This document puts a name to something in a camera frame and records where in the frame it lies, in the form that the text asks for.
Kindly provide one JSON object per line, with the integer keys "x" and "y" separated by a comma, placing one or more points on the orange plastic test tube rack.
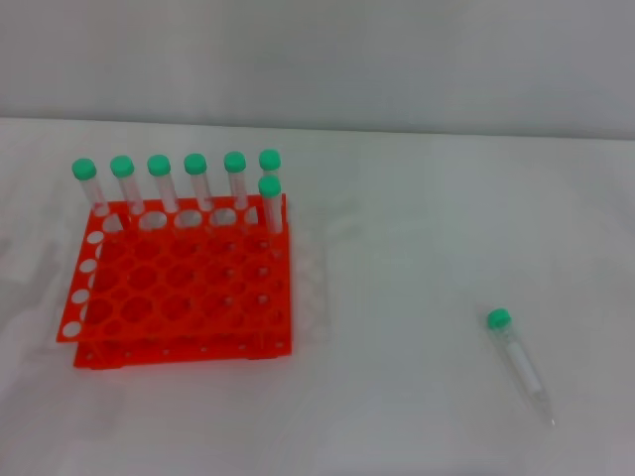
{"x": 198, "y": 277}

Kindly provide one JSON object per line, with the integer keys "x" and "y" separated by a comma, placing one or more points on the green-capped clear test tube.
{"x": 234, "y": 161}
{"x": 498, "y": 318}
{"x": 195, "y": 163}
{"x": 122, "y": 166}
{"x": 83, "y": 168}
{"x": 159, "y": 164}
{"x": 270, "y": 186}
{"x": 270, "y": 159}

